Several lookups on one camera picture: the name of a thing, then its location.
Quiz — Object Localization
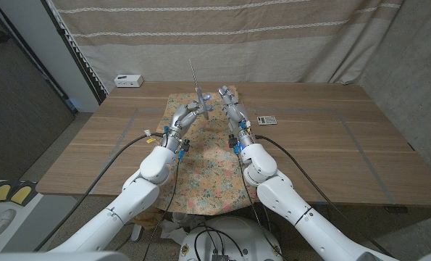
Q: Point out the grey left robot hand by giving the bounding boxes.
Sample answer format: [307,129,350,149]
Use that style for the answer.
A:
[161,93,216,152]

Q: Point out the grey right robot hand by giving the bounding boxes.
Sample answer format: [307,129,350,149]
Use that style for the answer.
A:
[217,85,255,149]

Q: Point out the orange grey handled scissors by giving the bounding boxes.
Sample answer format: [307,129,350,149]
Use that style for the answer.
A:
[188,59,212,121]

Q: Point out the floral orange fabric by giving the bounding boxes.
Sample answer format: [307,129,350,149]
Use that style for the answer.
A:
[153,85,257,216]

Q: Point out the small white calculator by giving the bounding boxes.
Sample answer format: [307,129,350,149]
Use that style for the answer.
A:
[256,115,278,126]

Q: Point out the crumpled brown paper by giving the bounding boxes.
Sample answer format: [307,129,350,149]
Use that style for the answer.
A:
[133,208,165,231]

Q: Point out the crumpled white paper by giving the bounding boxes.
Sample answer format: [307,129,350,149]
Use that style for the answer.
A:
[159,212,207,246]

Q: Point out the white power strip box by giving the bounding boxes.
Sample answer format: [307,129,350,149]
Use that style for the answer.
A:
[114,74,144,88]

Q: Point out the beige striped curtain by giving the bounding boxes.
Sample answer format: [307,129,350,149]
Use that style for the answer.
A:
[45,0,406,96]

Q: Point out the white robot torso base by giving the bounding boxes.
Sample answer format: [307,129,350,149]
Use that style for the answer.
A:
[178,216,284,261]

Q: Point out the grey table leg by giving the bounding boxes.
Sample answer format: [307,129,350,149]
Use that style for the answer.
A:
[130,223,146,242]

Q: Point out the dark wooden door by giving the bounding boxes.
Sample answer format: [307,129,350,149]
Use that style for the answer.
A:
[0,1,77,181]

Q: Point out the white grey floor platform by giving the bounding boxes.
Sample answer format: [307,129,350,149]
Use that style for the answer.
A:
[0,179,79,254]

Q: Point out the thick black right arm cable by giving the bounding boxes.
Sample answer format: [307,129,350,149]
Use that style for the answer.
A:
[254,134,393,257]

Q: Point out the thin black left wrist cable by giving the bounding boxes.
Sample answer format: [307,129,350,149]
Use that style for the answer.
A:
[142,154,183,261]

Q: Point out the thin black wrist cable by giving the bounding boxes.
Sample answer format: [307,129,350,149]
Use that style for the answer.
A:
[236,152,285,260]
[142,154,183,261]

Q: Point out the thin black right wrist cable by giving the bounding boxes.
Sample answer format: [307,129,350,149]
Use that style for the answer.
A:
[236,152,285,260]

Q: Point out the black metal frame post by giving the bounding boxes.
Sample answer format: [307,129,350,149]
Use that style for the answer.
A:
[40,0,107,105]

